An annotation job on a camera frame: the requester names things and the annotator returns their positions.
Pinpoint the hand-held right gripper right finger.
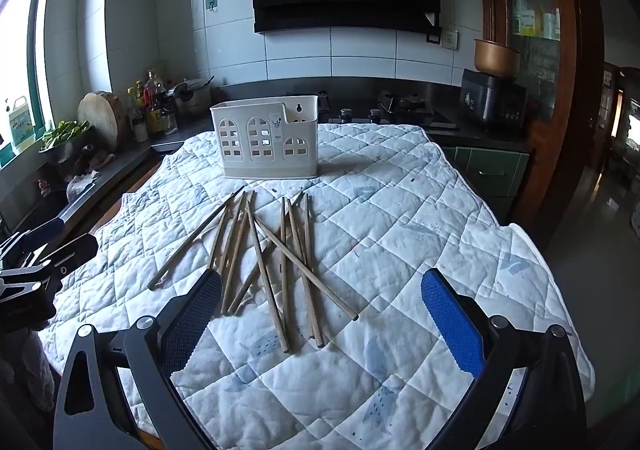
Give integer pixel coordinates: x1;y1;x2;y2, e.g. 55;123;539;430
420;268;588;450

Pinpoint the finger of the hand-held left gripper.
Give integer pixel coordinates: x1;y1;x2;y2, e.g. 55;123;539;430
30;233;99;277
0;217;67;261

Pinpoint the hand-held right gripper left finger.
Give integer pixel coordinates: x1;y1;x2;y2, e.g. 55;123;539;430
52;269;223;450

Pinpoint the pile of wooden chopsticks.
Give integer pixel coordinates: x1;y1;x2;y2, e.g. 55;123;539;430
148;186;360;355

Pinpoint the white plastic utensil holder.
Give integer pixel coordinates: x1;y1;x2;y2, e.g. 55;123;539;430
210;94;321;179

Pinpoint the person's left forearm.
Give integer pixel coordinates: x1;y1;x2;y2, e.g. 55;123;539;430
0;330;57;412

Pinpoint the metal bowl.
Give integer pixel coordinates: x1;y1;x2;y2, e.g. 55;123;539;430
39;130;93;165

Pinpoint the white quilted blanket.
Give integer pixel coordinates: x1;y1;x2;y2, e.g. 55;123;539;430
37;122;593;450

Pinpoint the white detergent bottle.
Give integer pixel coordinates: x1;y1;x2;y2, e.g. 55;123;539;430
7;96;37;155

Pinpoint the round wooden cutting board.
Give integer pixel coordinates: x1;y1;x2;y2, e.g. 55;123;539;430
77;91;125;153

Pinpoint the yellow cap bottle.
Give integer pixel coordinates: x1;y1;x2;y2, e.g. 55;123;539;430
125;87;149;144

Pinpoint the green cabinet drawer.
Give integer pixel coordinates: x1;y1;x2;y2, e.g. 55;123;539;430
440;146;531;221

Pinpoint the dark sauce bottle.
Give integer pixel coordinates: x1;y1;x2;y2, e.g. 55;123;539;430
160;82;180;135

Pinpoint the large cooking oil bottle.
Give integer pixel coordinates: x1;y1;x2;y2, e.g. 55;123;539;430
142;70;168;133

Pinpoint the steel pressure cooker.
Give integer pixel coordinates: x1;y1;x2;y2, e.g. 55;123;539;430
167;76;216;118

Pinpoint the dark kitchen counter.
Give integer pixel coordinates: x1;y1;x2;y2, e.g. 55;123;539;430
0;80;533;241

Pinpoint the black gas stove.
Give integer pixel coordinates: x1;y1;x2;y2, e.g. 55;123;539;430
320;90;458;131

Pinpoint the black rice cooker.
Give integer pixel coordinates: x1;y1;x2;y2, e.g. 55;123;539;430
460;68;528;131

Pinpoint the golden inner pot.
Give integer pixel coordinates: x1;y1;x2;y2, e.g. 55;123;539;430
474;38;521;79

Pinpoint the wooden glass-door cabinet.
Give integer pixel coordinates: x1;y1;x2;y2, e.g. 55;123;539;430
472;0;606;251

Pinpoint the green window frame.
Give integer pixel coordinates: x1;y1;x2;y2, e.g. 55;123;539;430
25;0;63;141

